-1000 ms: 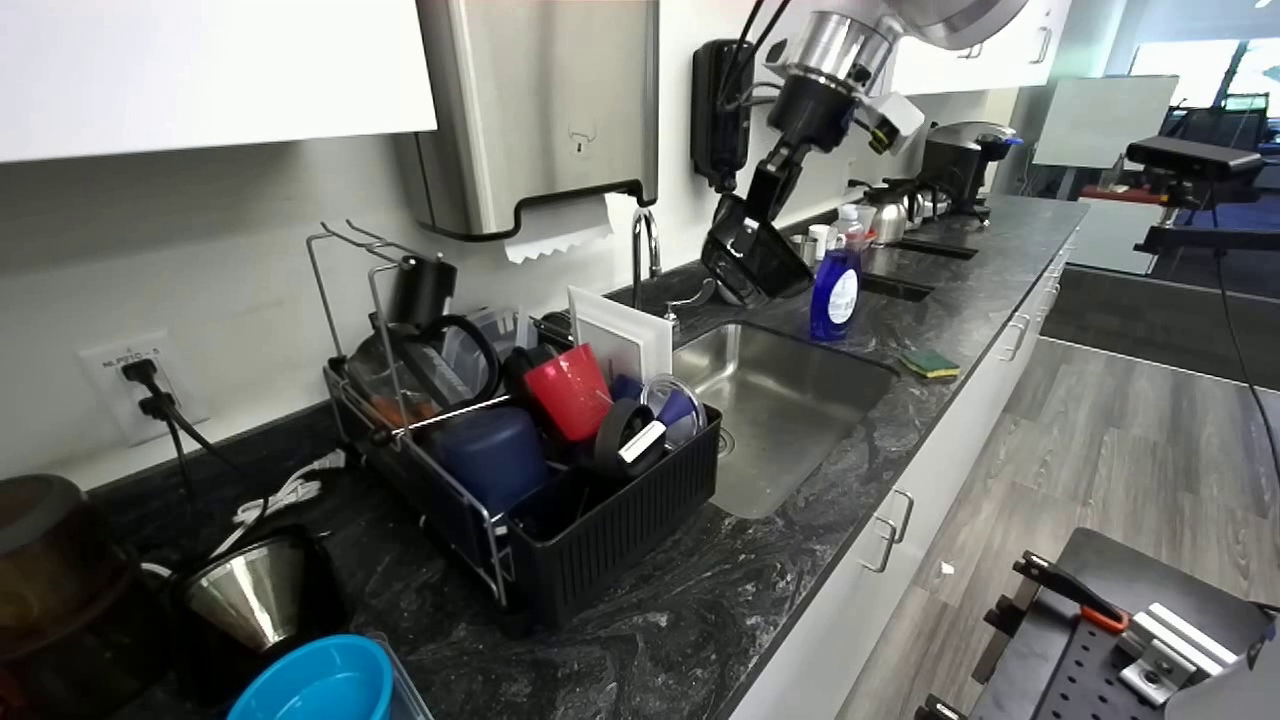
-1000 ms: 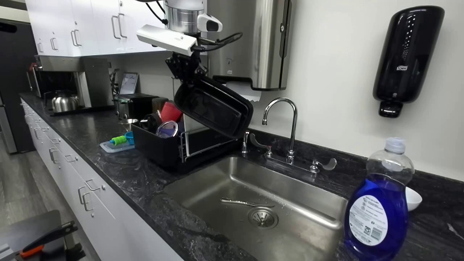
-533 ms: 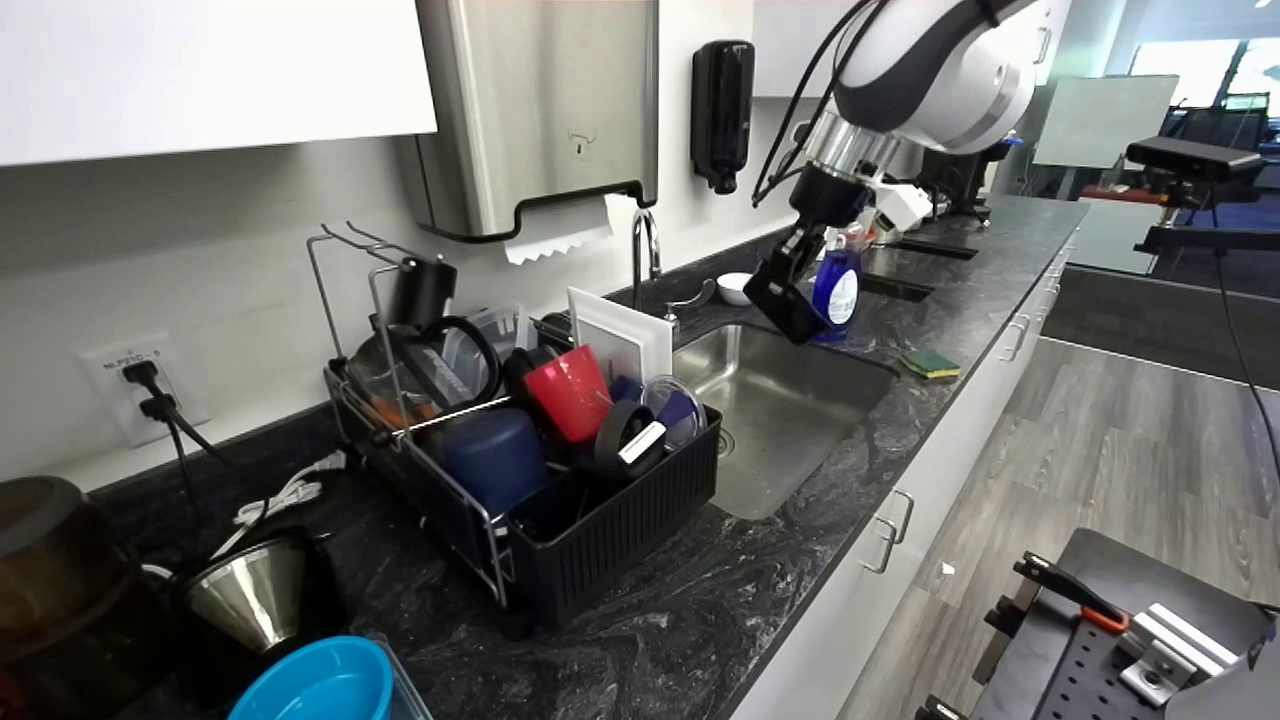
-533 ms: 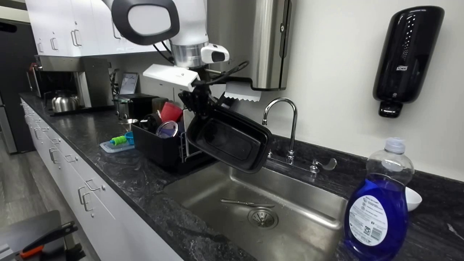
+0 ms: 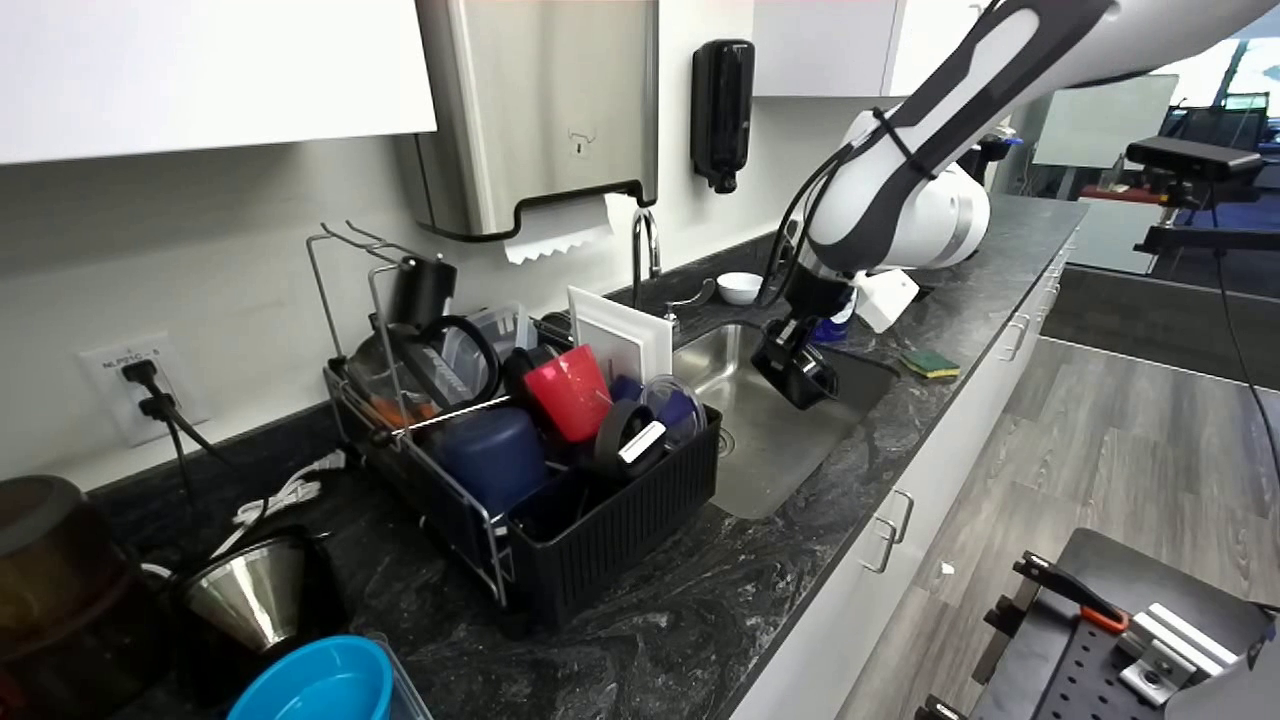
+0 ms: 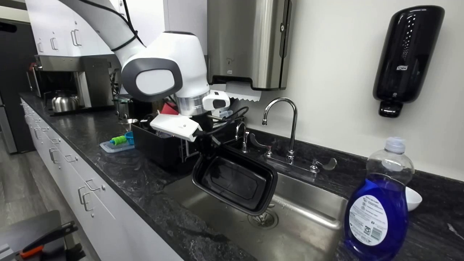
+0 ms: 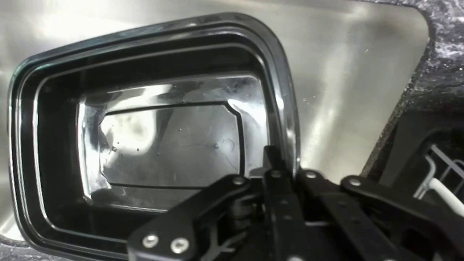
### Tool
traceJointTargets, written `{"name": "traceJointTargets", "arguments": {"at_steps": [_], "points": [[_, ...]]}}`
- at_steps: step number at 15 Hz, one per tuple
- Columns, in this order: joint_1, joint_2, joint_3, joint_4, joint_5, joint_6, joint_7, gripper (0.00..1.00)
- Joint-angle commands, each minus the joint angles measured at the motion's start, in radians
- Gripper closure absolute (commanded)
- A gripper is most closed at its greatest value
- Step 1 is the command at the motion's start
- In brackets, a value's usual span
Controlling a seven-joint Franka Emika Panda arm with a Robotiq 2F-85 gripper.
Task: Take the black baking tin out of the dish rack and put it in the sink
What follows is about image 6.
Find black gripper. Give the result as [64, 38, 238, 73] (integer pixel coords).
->
[194, 113, 232, 164]

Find black baking tin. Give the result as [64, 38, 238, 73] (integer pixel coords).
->
[190, 144, 280, 218]

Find black dish rack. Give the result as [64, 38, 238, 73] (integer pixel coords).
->
[129, 109, 243, 174]

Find chrome sink faucet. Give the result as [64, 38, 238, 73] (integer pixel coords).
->
[259, 96, 339, 178]

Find stainless steel sink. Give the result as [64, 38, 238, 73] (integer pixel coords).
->
[162, 154, 351, 261]

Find blue dish soap bottle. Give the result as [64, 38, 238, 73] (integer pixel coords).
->
[342, 136, 416, 261]

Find red plastic cup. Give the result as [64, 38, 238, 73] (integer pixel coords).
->
[158, 100, 181, 118]

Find white paper towel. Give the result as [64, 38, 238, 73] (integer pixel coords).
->
[211, 80, 262, 105]

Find black cup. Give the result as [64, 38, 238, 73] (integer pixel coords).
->
[126, 99, 156, 123]

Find green small object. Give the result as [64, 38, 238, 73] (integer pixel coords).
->
[108, 134, 129, 148]

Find blue plastic bowl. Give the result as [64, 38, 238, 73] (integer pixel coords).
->
[98, 138, 137, 155]

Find steel paper towel dispenser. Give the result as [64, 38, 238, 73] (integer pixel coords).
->
[206, 0, 293, 91]

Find white lower cabinets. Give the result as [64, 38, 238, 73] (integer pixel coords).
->
[20, 99, 185, 261]

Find steel conical pot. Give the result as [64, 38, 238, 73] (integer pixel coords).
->
[49, 93, 81, 116]

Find steel coffee machine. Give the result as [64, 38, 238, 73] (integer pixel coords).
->
[27, 54, 120, 112]

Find white upper cabinet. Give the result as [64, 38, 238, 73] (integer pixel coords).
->
[23, 0, 165, 58]

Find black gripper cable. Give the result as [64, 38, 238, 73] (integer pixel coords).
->
[207, 105, 251, 139]

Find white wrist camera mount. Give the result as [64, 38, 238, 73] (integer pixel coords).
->
[148, 112, 203, 144]

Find red handled tool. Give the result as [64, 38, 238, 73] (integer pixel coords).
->
[17, 221, 79, 261]

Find black wall soap dispenser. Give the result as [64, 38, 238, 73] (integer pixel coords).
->
[371, 4, 446, 119]

